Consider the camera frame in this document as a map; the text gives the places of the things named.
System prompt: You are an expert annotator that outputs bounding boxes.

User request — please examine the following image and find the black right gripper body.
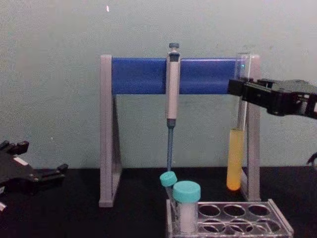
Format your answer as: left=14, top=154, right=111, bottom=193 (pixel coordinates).
left=266, top=79, right=317, bottom=120

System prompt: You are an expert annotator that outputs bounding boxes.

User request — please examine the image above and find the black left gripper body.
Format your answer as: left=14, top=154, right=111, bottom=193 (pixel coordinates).
left=0, top=151, right=43, bottom=198

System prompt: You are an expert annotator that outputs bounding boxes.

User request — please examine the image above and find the glass tube with yellow liquid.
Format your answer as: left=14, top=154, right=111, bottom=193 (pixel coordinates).
left=226, top=53, right=249, bottom=191

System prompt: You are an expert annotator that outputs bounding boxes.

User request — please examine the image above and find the black table cloth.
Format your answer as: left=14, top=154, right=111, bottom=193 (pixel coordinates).
left=0, top=165, right=317, bottom=238

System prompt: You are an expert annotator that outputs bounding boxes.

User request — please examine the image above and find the grey pipette with blue tip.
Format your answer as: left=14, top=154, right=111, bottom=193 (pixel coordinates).
left=165, top=42, right=181, bottom=175

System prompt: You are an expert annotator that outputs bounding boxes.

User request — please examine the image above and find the grey and blue pipette stand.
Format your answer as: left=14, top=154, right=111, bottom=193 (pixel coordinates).
left=99, top=54, right=262, bottom=208

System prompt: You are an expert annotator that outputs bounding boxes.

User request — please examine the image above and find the narrow tube with teal cap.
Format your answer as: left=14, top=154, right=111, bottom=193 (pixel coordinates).
left=159, top=171, right=179, bottom=224

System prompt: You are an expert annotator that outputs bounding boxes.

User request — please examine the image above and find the wide tube with teal cap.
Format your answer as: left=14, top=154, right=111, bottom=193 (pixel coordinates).
left=172, top=180, right=202, bottom=234

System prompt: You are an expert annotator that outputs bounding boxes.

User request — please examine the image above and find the clear plastic tube rack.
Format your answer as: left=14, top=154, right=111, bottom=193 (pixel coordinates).
left=165, top=198, right=295, bottom=238

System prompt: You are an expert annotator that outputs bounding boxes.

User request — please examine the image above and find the thin dark cable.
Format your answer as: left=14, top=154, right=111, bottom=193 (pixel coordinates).
left=306, top=151, right=317, bottom=172

